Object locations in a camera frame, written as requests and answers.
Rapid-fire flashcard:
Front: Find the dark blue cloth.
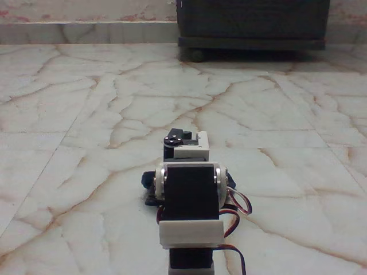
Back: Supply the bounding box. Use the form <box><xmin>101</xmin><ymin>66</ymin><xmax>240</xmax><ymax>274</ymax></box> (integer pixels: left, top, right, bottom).
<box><xmin>141</xmin><ymin>170</ymin><xmax>238</xmax><ymax>190</ymax></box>

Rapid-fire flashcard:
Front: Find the black caster wheel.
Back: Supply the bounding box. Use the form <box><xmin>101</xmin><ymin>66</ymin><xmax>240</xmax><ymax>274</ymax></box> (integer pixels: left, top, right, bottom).
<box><xmin>187</xmin><ymin>48</ymin><xmax>205</xmax><ymax>62</ymax></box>

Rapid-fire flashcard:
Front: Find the dark wooden cabinet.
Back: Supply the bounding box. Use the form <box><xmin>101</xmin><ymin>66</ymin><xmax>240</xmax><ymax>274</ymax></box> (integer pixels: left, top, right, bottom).
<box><xmin>175</xmin><ymin>0</ymin><xmax>331</xmax><ymax>53</ymax></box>

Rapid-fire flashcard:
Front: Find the red white servo cable loop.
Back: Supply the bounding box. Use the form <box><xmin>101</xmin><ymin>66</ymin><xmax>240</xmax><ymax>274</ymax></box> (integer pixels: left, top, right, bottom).
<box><xmin>225</xmin><ymin>185</ymin><xmax>252</xmax><ymax>216</ymax></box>

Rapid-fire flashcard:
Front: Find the black red servo cable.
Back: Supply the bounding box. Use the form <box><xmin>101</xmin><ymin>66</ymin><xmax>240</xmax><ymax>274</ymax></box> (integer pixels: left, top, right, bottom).
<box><xmin>212</xmin><ymin>210</ymin><xmax>248</xmax><ymax>275</ymax></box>

